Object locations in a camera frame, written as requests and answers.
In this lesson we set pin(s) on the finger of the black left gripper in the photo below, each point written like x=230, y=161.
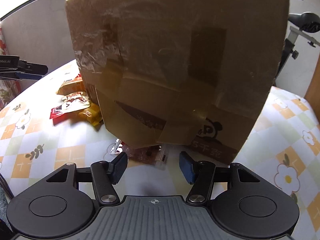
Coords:
x=32, y=68
x=19, y=76

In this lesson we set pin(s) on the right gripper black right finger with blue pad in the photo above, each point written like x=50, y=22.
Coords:
x=202, y=175

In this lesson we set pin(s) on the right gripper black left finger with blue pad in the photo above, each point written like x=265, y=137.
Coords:
x=103, y=175

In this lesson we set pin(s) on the clear brown jerky snack packet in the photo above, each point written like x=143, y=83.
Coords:
x=153, y=155

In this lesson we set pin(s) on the orange yellow snack packet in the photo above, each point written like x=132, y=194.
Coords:
x=71, y=86

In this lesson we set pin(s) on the red white snack packet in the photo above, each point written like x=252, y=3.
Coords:
x=69, y=108

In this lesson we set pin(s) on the checkered floral bed sheet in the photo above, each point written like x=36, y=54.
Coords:
x=283, y=148

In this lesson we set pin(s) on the cardboard box with plastic liner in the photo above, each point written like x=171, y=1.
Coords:
x=186, y=72

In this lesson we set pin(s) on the black exercise bike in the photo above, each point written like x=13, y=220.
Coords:
x=304, y=23

